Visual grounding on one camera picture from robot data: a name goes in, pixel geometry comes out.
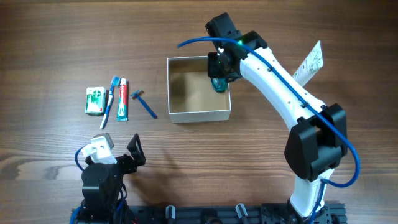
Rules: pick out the white open cardboard box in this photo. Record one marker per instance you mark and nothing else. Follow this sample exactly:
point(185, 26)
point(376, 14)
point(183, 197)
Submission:
point(191, 97)

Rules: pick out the Colgate toothpaste tube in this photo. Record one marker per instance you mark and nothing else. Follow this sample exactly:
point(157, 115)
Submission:
point(122, 105)

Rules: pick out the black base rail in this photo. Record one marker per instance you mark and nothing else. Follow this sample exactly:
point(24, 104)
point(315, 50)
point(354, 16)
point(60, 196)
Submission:
point(265, 213)

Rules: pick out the blue white toothbrush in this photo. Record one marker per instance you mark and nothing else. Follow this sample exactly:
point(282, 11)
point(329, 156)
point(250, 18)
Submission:
point(114, 83)

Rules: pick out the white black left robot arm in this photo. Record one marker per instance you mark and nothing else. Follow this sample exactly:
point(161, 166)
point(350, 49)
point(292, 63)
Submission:
point(104, 193)

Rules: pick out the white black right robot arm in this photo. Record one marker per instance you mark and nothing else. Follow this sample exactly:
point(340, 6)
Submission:
point(317, 138)

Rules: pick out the blue Listerine mouthwash bottle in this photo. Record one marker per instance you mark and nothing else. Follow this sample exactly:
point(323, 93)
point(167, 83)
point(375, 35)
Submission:
point(219, 84)

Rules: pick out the green Dettol soap bar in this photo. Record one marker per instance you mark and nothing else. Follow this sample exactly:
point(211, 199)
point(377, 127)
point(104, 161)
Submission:
point(95, 101)

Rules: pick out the blue disposable razor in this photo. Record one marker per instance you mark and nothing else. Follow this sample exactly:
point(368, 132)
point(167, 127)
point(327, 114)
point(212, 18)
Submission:
point(136, 95)

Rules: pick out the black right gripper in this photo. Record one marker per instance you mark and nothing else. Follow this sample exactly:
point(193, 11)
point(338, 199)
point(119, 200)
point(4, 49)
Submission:
point(212, 71)

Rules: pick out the white lotion tube with leaves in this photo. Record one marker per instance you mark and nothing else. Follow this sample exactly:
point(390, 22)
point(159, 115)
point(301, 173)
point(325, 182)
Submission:
point(310, 66)

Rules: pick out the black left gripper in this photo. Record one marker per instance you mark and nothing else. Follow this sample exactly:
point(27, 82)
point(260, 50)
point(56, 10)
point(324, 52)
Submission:
point(131, 165)

